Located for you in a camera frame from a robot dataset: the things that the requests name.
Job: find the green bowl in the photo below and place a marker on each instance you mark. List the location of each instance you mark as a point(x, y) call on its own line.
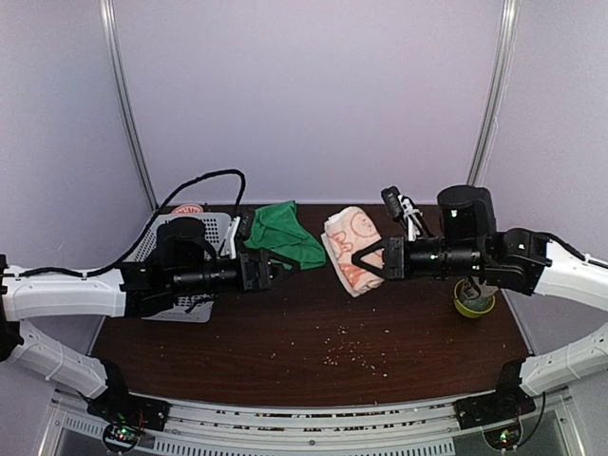
point(466, 311)

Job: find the orange bunny pattern towel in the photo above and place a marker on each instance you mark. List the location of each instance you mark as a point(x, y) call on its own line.
point(344, 234)

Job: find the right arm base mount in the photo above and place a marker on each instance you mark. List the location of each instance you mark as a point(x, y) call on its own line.
point(499, 412)

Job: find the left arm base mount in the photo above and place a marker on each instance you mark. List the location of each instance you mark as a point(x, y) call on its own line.
point(128, 416)

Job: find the left aluminium frame post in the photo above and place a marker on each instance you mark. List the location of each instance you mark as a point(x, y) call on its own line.
point(111, 35)

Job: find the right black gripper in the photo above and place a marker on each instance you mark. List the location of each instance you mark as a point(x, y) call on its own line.
point(394, 247)

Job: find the right aluminium frame post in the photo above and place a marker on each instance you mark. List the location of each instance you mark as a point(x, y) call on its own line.
point(495, 94)

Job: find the white perforated plastic basket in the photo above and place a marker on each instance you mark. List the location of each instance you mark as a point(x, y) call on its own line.
point(175, 272)

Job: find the white coral pattern mug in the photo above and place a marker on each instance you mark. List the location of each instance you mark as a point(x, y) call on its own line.
point(476, 295)

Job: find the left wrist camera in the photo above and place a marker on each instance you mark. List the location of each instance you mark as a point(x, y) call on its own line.
point(238, 231)

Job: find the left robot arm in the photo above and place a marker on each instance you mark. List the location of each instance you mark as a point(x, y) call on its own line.
point(50, 291)

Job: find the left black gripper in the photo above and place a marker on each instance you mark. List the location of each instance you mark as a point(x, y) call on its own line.
point(263, 277)

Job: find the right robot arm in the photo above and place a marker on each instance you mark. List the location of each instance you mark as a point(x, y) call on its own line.
point(519, 260)

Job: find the green microfiber towel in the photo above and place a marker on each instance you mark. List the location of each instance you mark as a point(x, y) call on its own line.
point(276, 227)

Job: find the aluminium frame post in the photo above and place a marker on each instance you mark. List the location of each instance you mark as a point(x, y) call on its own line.
point(495, 94)
point(111, 35)

